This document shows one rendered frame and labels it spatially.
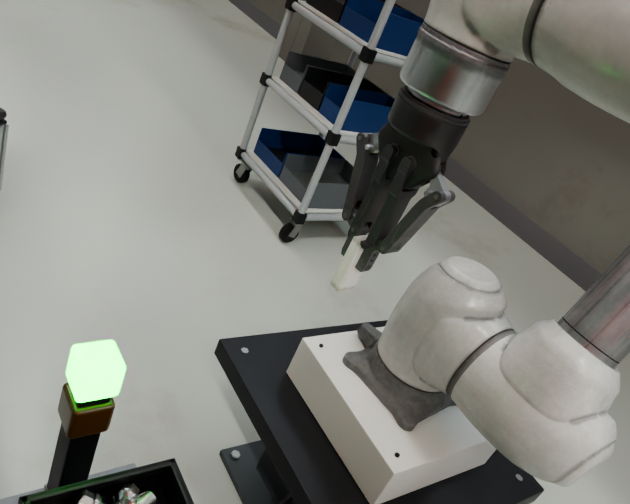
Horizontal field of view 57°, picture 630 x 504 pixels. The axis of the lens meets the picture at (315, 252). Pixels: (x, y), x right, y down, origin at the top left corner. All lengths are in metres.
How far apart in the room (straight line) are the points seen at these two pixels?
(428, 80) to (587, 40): 0.14
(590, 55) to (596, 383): 0.55
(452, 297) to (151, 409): 0.77
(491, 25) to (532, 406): 0.57
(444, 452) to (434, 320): 0.24
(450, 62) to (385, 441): 0.65
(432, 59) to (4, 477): 1.05
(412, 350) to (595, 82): 0.62
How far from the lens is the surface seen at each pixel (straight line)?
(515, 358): 0.92
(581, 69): 0.48
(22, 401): 1.39
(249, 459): 1.37
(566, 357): 0.90
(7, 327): 1.54
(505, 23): 0.51
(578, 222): 3.22
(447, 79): 0.54
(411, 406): 1.06
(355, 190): 0.64
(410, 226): 0.59
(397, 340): 1.01
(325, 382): 1.06
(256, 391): 1.09
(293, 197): 2.17
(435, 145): 0.57
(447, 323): 0.94
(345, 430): 1.04
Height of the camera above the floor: 1.05
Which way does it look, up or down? 29 degrees down
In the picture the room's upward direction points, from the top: 24 degrees clockwise
